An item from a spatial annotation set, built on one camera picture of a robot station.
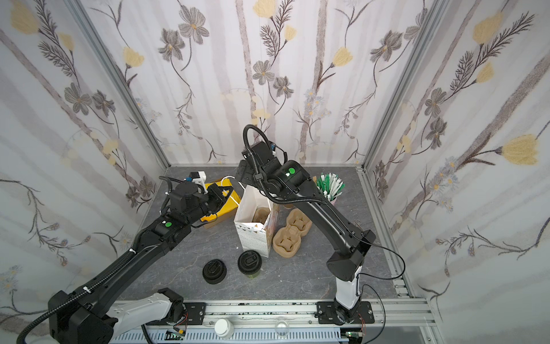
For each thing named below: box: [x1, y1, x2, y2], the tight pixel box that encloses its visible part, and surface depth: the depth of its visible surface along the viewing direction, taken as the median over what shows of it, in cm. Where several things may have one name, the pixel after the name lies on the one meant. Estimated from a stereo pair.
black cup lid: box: [237, 249, 263, 275], surface depth 76 cm
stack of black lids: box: [202, 258, 228, 285], surface depth 82 cm
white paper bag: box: [233, 184, 280, 258], surface depth 78 cm
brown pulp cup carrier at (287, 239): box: [272, 207, 313, 258], surface depth 89 cm
